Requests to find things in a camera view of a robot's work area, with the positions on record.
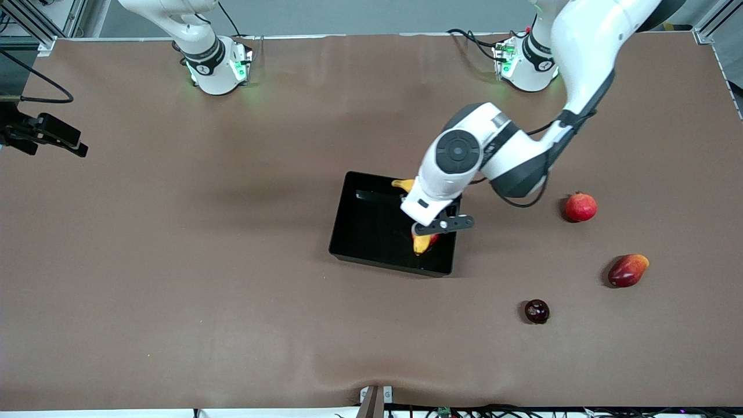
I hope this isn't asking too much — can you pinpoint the yellow banana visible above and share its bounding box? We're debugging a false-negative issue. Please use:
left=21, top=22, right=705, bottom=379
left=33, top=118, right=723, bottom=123
left=391, top=178, right=440, bottom=255

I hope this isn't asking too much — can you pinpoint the black plastic box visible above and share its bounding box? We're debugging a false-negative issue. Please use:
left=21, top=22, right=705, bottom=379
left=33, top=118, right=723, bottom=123
left=329, top=171, right=462, bottom=278

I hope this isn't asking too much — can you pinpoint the dark red plum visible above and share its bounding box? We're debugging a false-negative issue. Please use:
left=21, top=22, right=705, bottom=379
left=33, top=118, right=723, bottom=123
left=524, top=299, right=550, bottom=325

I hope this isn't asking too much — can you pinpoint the red pomegranate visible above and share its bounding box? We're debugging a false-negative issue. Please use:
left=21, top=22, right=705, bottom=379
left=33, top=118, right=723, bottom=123
left=565, top=191, right=598, bottom=224

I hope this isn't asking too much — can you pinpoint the red yellow mango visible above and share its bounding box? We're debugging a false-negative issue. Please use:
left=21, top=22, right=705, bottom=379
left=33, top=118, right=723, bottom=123
left=608, top=254, right=650, bottom=289

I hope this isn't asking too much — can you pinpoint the brown table mat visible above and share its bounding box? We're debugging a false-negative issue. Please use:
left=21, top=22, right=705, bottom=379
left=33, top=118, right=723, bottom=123
left=0, top=32, right=743, bottom=410

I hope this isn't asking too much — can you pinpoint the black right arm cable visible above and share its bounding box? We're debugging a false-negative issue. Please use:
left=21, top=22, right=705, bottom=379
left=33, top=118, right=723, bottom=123
left=0, top=50, right=75, bottom=105

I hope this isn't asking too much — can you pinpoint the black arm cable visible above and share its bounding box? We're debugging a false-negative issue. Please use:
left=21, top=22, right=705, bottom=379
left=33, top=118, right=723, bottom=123
left=0, top=50, right=75, bottom=105
left=470, top=58, right=616, bottom=208

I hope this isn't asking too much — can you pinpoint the aluminium frame profile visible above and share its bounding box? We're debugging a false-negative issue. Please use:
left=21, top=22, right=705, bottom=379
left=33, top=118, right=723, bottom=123
left=0, top=0, right=85, bottom=56
left=694, top=0, right=743, bottom=44

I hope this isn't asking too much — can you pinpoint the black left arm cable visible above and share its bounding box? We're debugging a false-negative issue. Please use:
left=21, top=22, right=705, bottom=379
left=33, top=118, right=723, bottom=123
left=470, top=58, right=616, bottom=208

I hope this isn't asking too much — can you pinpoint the grey metal clamp bracket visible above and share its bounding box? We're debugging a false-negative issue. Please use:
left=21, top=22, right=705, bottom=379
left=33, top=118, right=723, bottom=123
left=359, top=385, right=394, bottom=404

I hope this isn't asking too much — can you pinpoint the black base cable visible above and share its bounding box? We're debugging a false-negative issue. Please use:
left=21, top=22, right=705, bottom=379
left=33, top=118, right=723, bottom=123
left=217, top=0, right=240, bottom=37
left=446, top=28, right=511, bottom=62

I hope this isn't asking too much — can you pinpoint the brown post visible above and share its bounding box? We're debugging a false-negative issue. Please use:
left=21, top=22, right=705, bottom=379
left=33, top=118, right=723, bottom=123
left=356, top=386, right=385, bottom=418

